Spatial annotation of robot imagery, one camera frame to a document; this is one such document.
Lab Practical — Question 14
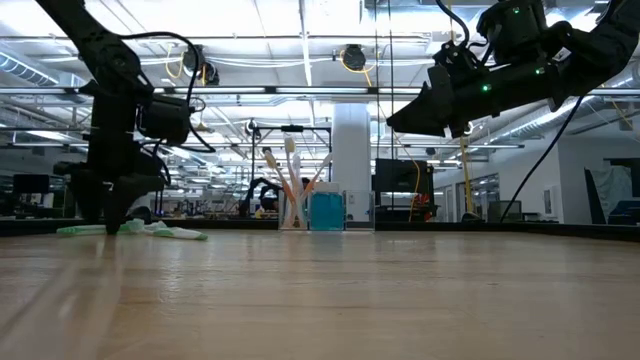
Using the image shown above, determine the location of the hanging yellow cable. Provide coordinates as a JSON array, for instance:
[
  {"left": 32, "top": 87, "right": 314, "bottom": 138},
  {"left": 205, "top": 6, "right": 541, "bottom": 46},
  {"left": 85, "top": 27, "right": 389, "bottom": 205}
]
[{"left": 455, "top": 133, "right": 475, "bottom": 217}]

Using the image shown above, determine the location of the white building pillar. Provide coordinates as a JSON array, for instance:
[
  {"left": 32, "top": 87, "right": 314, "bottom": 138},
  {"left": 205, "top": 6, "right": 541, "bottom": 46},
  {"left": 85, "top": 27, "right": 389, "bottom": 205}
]
[{"left": 331, "top": 102, "right": 373, "bottom": 224}]

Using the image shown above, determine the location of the black background monitor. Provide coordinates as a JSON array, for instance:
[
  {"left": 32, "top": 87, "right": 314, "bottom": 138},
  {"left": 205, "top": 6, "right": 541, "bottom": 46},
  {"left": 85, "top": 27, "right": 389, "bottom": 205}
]
[{"left": 12, "top": 173, "right": 51, "bottom": 195}]

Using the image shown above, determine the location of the grey tarp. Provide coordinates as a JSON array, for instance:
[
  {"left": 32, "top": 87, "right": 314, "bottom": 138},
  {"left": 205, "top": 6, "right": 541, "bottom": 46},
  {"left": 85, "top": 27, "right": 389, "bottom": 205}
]
[{"left": 583, "top": 164, "right": 634, "bottom": 224}]

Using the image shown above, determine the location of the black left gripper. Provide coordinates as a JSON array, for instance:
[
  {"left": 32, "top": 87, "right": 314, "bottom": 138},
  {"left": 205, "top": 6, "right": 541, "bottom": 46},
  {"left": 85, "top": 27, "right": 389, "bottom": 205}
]
[{"left": 52, "top": 141, "right": 168, "bottom": 236}]

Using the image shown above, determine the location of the black mesh computer case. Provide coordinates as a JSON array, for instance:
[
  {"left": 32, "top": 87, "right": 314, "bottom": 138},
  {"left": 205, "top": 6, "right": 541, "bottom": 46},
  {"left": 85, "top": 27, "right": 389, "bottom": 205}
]
[{"left": 372, "top": 158, "right": 435, "bottom": 222}]

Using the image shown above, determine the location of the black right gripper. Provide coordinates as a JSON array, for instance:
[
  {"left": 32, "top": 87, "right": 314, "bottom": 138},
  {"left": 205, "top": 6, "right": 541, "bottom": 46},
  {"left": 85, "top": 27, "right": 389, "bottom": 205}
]
[{"left": 385, "top": 40, "right": 562, "bottom": 140}]

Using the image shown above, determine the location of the clear acrylic organizer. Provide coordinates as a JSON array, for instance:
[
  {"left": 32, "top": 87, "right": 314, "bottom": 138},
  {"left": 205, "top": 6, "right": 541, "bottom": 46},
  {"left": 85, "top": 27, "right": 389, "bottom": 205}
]
[{"left": 277, "top": 188, "right": 376, "bottom": 233}]

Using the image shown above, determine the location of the black ceiling cable reel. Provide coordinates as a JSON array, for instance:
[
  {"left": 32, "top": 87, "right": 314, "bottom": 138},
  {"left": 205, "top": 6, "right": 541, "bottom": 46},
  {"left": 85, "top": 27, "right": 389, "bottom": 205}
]
[
  {"left": 180, "top": 44, "right": 221, "bottom": 86},
  {"left": 341, "top": 43, "right": 369, "bottom": 72}
]

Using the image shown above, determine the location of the black background robot frame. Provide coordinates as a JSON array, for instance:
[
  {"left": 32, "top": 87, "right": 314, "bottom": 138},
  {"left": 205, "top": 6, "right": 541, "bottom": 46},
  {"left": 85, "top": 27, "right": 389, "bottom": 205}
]
[{"left": 249, "top": 124, "right": 334, "bottom": 221}]

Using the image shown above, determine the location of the dark hanging arm cable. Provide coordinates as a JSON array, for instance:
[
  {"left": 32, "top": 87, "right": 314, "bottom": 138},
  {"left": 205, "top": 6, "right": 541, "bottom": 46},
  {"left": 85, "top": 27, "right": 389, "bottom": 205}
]
[{"left": 498, "top": 94, "right": 587, "bottom": 225}]

